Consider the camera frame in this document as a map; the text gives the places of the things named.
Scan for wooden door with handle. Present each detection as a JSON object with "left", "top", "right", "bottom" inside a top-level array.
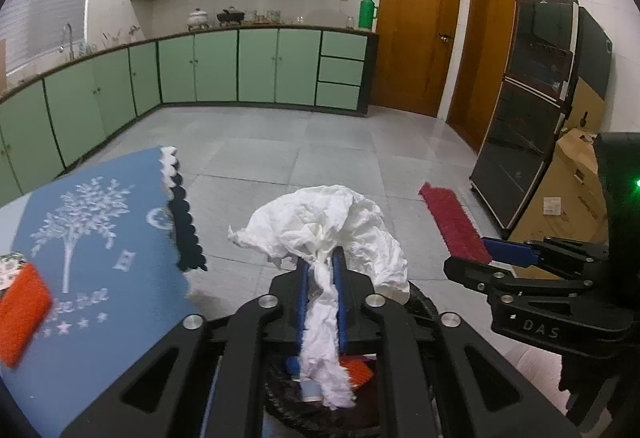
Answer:
[{"left": 370, "top": 0, "right": 463, "bottom": 119}]

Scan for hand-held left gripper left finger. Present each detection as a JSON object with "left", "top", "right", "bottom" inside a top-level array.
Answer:
[{"left": 60, "top": 264, "right": 309, "bottom": 438}]

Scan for white tissue paper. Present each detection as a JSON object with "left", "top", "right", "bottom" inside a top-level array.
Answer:
[{"left": 227, "top": 185, "right": 411, "bottom": 409}]

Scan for large cardboard box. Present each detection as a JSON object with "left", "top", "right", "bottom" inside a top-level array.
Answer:
[{"left": 510, "top": 78, "right": 608, "bottom": 279}]

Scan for window blind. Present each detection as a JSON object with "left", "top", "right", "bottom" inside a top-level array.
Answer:
[{"left": 0, "top": 0, "right": 101, "bottom": 84}]

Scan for green thermos bottle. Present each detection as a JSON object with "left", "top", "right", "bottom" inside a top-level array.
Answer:
[{"left": 359, "top": 0, "right": 378, "bottom": 30}]

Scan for black trash bin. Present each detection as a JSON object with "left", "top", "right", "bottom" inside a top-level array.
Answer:
[{"left": 262, "top": 283, "right": 441, "bottom": 438}]

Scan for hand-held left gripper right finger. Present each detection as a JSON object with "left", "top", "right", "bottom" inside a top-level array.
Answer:
[{"left": 333, "top": 250, "right": 581, "bottom": 438}]

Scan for blue tablecloth with tree print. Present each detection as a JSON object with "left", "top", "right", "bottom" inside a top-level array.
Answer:
[{"left": 0, "top": 145, "right": 208, "bottom": 438}]

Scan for black pot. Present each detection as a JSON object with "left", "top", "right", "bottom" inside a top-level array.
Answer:
[{"left": 216, "top": 7, "right": 244, "bottom": 28}]

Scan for green lower kitchen cabinets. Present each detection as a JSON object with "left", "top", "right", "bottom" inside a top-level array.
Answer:
[{"left": 0, "top": 28, "right": 378, "bottom": 209}]

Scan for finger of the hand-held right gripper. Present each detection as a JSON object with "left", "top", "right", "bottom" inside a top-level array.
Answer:
[
  {"left": 482, "top": 237, "right": 609, "bottom": 277},
  {"left": 443, "top": 256, "right": 552, "bottom": 297}
]

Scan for small crumpled wrapper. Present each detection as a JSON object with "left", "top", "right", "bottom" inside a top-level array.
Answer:
[{"left": 0, "top": 255, "right": 27, "bottom": 290}]

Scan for plain wooden door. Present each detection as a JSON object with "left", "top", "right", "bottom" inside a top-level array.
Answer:
[{"left": 446, "top": 0, "right": 521, "bottom": 154}]

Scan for black glass cabinet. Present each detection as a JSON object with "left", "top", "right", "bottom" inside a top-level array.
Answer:
[{"left": 470, "top": 0, "right": 613, "bottom": 239}]

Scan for orange sponge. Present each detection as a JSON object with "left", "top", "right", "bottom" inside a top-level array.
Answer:
[{"left": 0, "top": 263, "right": 53, "bottom": 366}]

